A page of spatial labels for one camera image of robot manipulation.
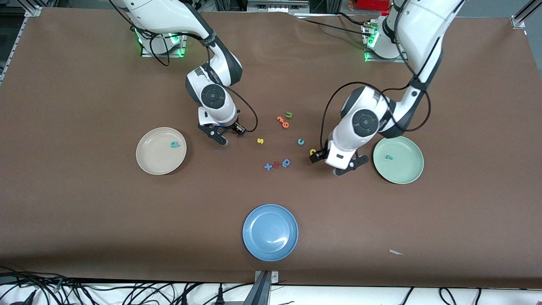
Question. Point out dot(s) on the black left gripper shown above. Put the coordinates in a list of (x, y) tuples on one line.
[(320, 155)]

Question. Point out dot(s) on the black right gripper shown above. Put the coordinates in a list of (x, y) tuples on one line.
[(233, 126)]

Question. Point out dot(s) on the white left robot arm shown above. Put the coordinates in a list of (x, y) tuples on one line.
[(423, 25)]

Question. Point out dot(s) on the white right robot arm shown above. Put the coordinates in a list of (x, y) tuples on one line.
[(169, 12)]

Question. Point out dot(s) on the blue letter a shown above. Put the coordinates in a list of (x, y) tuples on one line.
[(286, 162)]

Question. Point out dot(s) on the blue plate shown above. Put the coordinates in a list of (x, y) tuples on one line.
[(270, 232)]

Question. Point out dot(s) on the beige brown plate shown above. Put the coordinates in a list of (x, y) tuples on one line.
[(156, 156)]

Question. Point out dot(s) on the pale green plate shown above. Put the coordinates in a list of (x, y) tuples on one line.
[(402, 167)]

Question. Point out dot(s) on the white paper scrap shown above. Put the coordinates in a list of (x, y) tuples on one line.
[(395, 252)]

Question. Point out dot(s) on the grey equipment box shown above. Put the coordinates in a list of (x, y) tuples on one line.
[(277, 5)]

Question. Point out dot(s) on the grey aluminium strut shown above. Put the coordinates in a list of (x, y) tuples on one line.
[(259, 292)]

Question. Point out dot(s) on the red box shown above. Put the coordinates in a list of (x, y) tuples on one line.
[(372, 4)]

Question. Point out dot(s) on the black power plug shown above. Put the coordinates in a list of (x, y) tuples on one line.
[(184, 300), (219, 296)]

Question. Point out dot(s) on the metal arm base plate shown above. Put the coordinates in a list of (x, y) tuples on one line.
[(381, 60), (163, 54)]

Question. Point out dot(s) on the silver metal bracket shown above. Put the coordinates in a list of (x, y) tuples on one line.
[(274, 277)]

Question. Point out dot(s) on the silver table corner bracket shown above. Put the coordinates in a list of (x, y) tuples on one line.
[(33, 11), (519, 21)]

